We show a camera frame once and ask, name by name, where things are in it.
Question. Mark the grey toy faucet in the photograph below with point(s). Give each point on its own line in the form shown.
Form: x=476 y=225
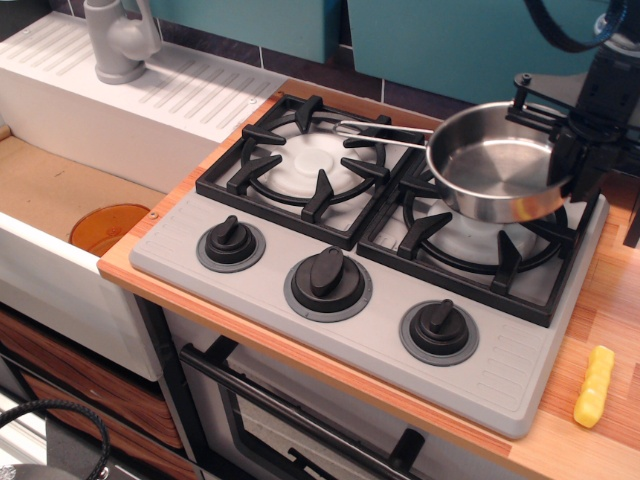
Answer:
x=121 y=45

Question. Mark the black left stove knob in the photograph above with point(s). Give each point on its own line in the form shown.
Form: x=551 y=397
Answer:
x=230 y=246

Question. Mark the black stove knob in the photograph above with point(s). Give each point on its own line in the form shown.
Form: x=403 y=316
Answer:
x=328 y=287
x=230 y=246
x=439 y=333

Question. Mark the black right burner grate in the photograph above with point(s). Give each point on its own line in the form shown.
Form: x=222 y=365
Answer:
x=533 y=270

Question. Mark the wood grain drawer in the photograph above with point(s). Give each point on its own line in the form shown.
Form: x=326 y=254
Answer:
x=38 y=363

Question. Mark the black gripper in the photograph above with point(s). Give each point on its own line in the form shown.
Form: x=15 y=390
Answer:
x=592 y=120

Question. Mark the black right stove knob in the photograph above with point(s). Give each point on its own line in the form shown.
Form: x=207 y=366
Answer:
x=439 y=333

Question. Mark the white toy sink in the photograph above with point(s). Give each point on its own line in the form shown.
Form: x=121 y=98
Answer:
x=71 y=144

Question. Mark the toy oven door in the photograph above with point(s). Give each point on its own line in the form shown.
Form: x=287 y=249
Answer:
x=295 y=443

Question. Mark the grey toy stove top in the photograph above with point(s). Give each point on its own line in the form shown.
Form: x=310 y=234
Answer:
x=499 y=386

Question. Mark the black left burner grate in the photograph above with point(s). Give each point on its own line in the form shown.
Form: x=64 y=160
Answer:
x=311 y=168

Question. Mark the yellow toy fry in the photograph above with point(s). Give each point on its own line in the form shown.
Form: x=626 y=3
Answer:
x=590 y=404

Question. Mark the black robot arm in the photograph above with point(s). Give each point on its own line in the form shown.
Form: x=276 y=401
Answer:
x=616 y=38

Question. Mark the black middle stove knob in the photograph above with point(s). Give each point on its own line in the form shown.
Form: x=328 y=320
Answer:
x=328 y=287

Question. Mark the black burner grate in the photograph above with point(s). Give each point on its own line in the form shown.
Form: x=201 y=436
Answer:
x=533 y=270
x=311 y=168

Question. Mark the orange plastic plate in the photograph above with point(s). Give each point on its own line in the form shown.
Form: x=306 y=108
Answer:
x=101 y=229

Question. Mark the stainless steel pan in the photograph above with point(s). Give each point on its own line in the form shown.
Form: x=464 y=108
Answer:
x=485 y=166

